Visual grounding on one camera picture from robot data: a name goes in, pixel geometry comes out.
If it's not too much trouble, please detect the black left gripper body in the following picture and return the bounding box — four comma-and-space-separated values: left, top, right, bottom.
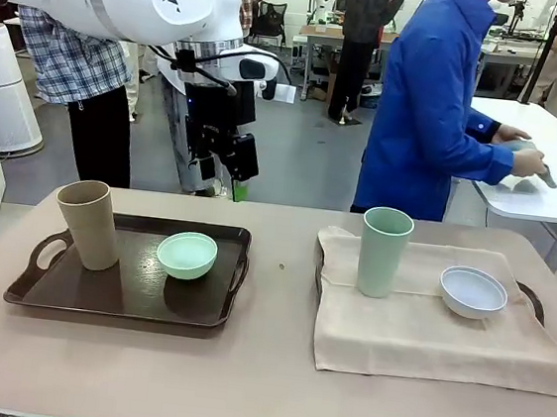
175, 78, 262, 186

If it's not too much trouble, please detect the mint green bowl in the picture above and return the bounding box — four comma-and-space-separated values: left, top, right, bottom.
154, 228, 221, 284

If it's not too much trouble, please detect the beige tall cup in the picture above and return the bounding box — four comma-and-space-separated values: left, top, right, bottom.
49, 175, 128, 274

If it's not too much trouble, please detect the teal cloth mat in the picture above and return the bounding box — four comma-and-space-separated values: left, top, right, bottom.
499, 135, 557, 192

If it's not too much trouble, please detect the person's right forearm blue sleeve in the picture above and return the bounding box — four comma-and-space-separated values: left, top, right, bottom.
453, 132, 519, 190

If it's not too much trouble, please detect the person's left forearm blue sleeve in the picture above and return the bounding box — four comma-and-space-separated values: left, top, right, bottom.
466, 111, 504, 147

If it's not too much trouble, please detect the beige cloth mat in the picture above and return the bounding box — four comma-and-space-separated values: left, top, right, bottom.
302, 224, 557, 398

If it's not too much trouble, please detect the person's left hand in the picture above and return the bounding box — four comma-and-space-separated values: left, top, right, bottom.
493, 122, 535, 150

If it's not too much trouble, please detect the person's right hand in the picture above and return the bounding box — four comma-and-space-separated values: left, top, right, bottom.
509, 147, 549, 181

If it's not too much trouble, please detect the white paper sheet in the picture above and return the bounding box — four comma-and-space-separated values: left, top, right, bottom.
273, 83, 298, 105

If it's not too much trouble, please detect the black office chair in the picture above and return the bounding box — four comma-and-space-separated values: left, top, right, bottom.
249, 0, 290, 50

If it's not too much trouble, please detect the wooden top work table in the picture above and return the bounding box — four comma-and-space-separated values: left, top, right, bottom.
292, 21, 400, 98

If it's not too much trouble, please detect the sage green tall cup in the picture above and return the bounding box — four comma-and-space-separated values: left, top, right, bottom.
354, 205, 417, 302

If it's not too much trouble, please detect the person in black clothes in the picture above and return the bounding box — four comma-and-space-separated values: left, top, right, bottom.
326, 0, 410, 128

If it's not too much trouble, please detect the person in blue coat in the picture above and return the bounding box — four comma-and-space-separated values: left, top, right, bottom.
350, 0, 510, 228

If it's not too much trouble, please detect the white air purifier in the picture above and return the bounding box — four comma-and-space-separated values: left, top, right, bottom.
0, 22, 57, 160

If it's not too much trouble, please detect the white bowl with bluish inside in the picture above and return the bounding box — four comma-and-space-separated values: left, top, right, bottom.
435, 262, 512, 324

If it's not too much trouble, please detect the grey cluttered work bench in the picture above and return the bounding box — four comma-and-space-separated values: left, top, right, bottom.
473, 23, 557, 105

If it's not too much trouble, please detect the black tripod pole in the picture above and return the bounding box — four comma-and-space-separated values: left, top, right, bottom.
516, 0, 557, 108

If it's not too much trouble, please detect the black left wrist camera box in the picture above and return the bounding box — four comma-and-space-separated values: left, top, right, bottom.
220, 130, 265, 184

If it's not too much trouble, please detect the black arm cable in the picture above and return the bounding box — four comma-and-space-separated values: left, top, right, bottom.
143, 41, 242, 97

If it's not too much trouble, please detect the dark brown handled tray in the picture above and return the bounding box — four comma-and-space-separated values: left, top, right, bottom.
309, 232, 552, 328
2, 202, 255, 333

